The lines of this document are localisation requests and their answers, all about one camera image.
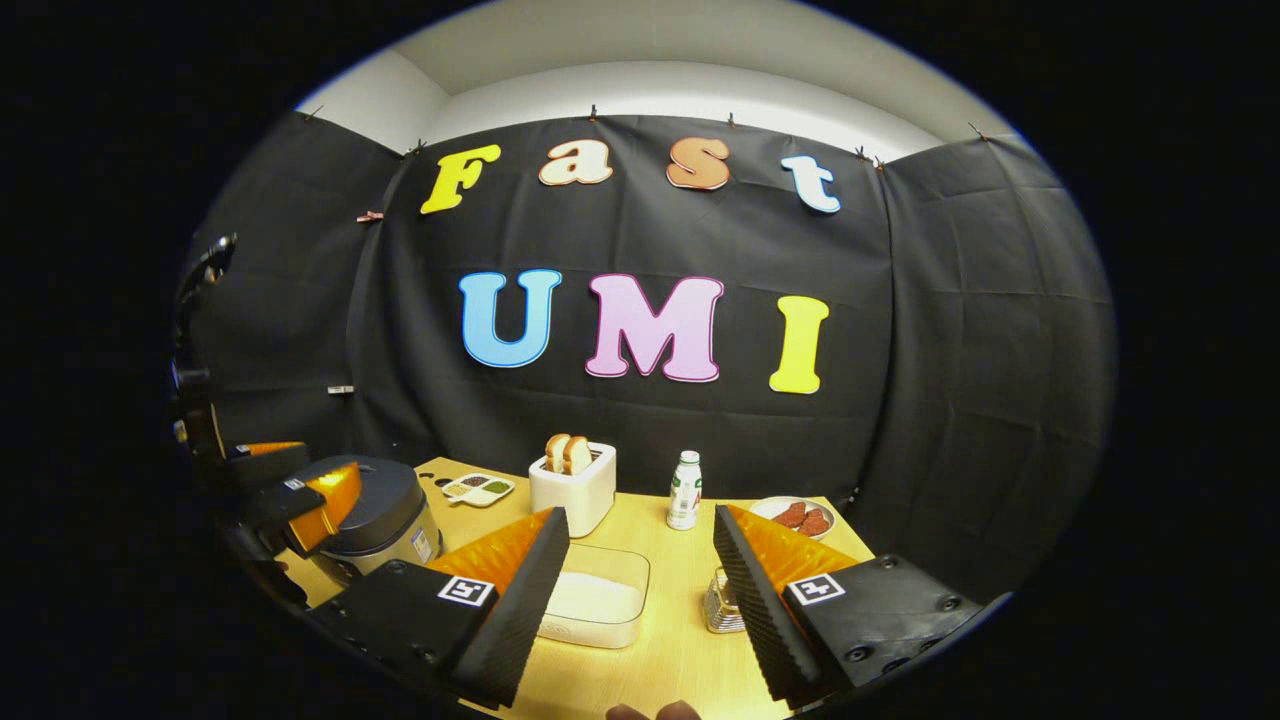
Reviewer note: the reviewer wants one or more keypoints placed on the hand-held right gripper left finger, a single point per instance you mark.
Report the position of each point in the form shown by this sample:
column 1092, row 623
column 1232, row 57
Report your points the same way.
column 520, row 620

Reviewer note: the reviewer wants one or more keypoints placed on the toast bread slice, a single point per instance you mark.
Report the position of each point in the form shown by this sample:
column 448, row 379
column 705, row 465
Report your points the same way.
column 555, row 455
column 578, row 457

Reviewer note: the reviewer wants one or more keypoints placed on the clear box of white rice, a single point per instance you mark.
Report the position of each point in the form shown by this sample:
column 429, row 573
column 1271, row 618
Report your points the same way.
column 595, row 600

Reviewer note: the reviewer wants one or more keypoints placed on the black backdrop cloth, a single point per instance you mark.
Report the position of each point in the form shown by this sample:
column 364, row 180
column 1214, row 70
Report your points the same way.
column 950, row 350

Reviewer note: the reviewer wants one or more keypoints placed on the red meat slice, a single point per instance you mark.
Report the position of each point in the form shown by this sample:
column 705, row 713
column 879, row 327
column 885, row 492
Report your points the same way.
column 788, row 515
column 815, row 523

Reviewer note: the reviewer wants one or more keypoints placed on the white divided dish of beans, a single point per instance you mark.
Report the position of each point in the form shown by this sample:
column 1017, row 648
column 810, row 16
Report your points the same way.
column 478, row 489

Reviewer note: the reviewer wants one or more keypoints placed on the black and silver rice cooker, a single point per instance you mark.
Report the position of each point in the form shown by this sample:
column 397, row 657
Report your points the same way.
column 395, row 515

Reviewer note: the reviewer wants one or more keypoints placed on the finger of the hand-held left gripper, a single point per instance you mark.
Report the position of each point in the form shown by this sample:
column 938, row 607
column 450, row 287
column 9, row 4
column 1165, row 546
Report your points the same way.
column 265, row 462
column 335, row 500

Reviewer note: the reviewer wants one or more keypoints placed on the white toaster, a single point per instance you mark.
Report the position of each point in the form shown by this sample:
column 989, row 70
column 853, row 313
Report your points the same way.
column 580, row 500

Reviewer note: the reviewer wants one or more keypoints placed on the round white plate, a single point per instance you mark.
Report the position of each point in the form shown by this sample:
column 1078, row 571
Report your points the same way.
column 762, row 508

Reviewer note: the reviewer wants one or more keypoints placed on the small white drink bottle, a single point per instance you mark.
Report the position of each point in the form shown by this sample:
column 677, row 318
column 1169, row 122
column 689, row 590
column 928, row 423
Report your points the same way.
column 684, row 492

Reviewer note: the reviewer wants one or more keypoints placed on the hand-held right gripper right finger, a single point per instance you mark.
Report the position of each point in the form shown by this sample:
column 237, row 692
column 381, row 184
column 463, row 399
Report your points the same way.
column 760, row 615

